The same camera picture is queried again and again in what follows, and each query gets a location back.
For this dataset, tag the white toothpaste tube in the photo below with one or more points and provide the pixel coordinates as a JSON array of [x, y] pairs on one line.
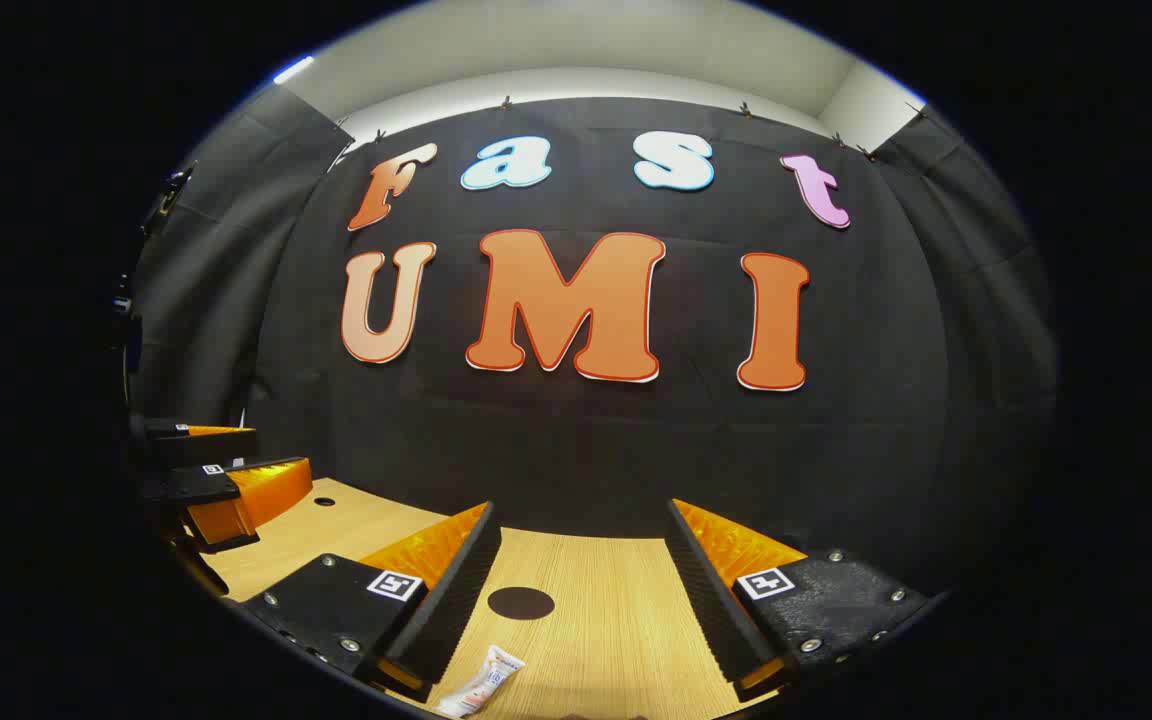
[[486, 680]]

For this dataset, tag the black round coaster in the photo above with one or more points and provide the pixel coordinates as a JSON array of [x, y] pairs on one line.
[[521, 603]]

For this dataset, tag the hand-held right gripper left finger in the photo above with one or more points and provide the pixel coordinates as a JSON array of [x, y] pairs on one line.
[[451, 610]]

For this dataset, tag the dark equipment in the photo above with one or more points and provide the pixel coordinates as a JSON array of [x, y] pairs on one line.
[[174, 188]]

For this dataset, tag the black backdrop cloth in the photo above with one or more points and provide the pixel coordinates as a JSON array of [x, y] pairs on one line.
[[576, 440]]

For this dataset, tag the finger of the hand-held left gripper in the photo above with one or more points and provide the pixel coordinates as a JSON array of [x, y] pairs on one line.
[[206, 445], [266, 490]]

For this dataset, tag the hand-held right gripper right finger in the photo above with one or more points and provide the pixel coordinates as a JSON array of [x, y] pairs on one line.
[[711, 600]]

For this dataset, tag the ceiling light strip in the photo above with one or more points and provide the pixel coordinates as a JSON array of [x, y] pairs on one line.
[[293, 70]]

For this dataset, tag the wooden desktop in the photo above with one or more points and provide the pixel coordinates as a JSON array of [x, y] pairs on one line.
[[596, 660]]

